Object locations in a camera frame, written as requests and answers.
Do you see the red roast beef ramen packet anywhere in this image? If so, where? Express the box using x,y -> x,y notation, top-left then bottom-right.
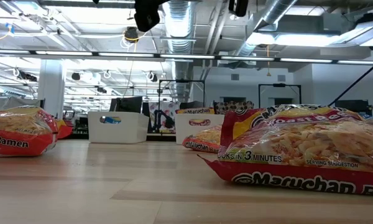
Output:
198,104 -> 373,196
175,107 -> 216,127

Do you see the orange chicken ramen packet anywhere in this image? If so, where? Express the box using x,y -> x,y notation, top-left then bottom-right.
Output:
55,119 -> 74,140
182,124 -> 225,154
0,105 -> 60,158

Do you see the beam with light strips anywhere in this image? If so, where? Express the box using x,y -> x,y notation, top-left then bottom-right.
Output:
0,49 -> 373,66

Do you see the black computer monitor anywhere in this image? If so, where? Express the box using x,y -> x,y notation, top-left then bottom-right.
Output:
334,99 -> 373,116
109,96 -> 144,113

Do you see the colourful printed board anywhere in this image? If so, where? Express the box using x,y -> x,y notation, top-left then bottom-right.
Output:
148,101 -> 180,134

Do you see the spotted black-white cloth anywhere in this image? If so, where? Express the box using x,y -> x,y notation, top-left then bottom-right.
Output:
212,100 -> 255,115

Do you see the white plastic bin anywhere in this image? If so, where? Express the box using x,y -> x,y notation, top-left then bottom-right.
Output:
174,113 -> 226,146
87,111 -> 150,144

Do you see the thin black diagonal rod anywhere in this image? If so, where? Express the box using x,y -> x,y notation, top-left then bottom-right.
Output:
328,55 -> 373,106

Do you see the black background rig frame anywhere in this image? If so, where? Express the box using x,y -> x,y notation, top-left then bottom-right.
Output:
257,83 -> 302,108
157,79 -> 206,110

